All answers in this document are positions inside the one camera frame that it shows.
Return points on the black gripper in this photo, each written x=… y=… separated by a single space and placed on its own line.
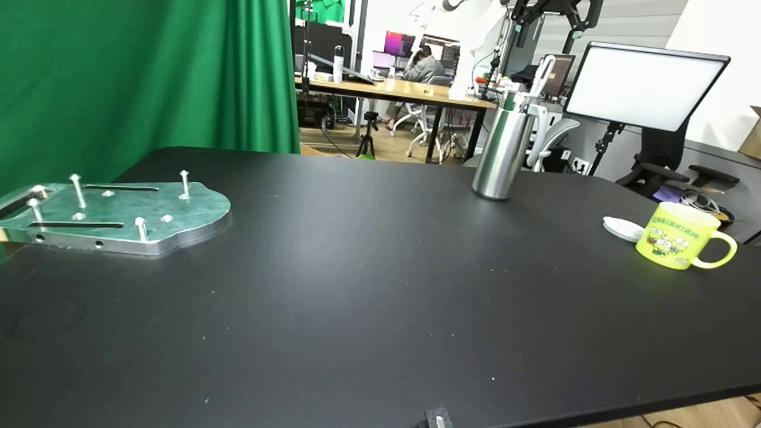
x=554 y=8

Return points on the stainless steel flask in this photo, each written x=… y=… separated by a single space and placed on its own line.
x=499 y=151

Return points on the white office chair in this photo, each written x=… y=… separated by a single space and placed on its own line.
x=547 y=131

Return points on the white screen computer monitor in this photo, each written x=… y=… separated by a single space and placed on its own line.
x=643 y=86

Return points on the seated person in grey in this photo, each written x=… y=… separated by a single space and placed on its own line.
x=426 y=68

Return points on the wooden desk with black legs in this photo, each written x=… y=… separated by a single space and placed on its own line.
x=413 y=94

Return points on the pink lit computer screen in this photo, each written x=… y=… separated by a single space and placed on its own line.
x=397 y=43

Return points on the black monitor stand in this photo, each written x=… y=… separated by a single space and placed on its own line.
x=659 y=156

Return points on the small white oval object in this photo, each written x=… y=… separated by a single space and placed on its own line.
x=623 y=229

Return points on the white bottle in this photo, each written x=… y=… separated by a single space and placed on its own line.
x=338 y=65

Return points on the black computer monitor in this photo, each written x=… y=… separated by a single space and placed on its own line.
x=322 y=46

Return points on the cardboard box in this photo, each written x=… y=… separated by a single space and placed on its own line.
x=752 y=136

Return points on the yellow-green printed mug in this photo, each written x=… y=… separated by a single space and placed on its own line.
x=671 y=238

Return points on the silver bolt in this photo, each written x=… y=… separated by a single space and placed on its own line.
x=183 y=183
x=77 y=191
x=142 y=229
x=37 y=212

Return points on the green fabric curtain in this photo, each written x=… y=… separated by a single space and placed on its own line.
x=120 y=80

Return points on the metal mounting plate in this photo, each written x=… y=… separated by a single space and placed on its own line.
x=120 y=214

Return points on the black camera tripod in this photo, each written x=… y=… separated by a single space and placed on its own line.
x=367 y=138

